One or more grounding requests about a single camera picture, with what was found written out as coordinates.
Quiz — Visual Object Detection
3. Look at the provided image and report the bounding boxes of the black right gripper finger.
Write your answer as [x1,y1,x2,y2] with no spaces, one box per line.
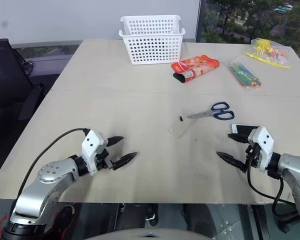
[227,133,251,144]
[215,151,248,173]

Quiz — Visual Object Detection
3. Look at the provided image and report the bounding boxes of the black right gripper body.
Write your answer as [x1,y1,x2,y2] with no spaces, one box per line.
[244,142,263,169]

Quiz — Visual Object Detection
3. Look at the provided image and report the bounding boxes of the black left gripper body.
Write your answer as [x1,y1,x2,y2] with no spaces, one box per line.
[94,147,115,172]

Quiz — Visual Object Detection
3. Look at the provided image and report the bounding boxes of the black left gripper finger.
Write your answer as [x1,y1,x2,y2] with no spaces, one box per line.
[112,151,139,171]
[107,136,125,148]

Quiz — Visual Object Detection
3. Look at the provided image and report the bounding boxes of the white smartphone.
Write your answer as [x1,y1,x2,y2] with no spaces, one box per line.
[230,123,264,137]

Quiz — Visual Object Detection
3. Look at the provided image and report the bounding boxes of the clear bag of coloured sticks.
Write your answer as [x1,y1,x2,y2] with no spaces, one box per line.
[226,55,264,92]

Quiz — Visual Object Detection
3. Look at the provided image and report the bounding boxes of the grey rounded robot body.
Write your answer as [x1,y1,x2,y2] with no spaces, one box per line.
[86,227,211,240]

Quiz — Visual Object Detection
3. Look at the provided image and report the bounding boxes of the red printed pouch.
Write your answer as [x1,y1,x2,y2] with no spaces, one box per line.
[170,55,221,84]

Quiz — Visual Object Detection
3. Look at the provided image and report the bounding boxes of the clear bag of yellow toys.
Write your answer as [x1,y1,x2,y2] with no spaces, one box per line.
[245,37,293,70]

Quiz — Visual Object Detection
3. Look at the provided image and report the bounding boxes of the white perforated plastic basket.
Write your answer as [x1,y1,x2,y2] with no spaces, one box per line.
[118,14,186,66]

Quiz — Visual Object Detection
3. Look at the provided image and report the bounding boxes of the black office chair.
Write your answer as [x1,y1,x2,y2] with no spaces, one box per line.
[0,38,45,174]

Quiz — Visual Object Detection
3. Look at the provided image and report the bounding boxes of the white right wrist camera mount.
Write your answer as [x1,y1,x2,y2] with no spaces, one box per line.
[247,126,275,173]

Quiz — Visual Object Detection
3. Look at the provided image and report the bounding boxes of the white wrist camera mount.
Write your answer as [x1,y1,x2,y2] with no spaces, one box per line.
[80,128,109,174]
[247,126,275,173]

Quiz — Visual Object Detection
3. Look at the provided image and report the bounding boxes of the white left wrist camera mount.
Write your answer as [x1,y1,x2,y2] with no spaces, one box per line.
[80,128,109,174]

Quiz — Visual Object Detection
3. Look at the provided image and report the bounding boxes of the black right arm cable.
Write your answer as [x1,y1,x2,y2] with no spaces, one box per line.
[245,147,295,226]

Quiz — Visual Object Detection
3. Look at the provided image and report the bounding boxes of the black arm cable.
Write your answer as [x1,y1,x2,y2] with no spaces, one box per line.
[245,147,295,226]
[16,128,91,201]

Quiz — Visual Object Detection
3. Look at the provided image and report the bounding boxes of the blue-handled scissors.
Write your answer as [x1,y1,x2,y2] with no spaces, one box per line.
[186,100,236,121]

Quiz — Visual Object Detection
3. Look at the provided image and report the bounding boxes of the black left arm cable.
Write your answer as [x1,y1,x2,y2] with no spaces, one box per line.
[16,128,91,201]

